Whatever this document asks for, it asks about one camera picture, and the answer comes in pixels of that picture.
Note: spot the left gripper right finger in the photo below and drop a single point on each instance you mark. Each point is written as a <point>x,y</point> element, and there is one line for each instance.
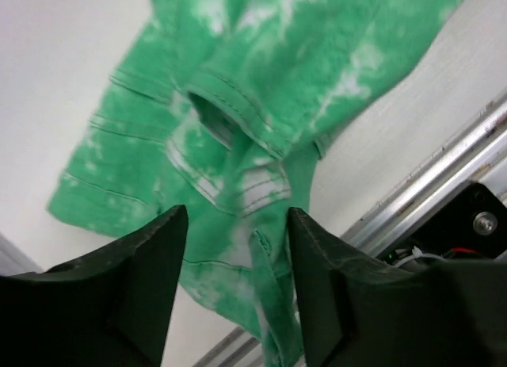
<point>358,311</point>

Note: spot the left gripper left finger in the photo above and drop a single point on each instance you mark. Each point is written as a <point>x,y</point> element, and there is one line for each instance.
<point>110,307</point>

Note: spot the green white tie-dye trousers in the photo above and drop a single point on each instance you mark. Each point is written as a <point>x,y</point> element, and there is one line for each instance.
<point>226,106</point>

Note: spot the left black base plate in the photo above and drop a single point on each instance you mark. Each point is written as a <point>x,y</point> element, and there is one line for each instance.
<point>469,222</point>

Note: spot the aluminium frame rail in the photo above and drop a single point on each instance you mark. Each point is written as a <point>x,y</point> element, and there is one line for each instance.
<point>476,154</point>

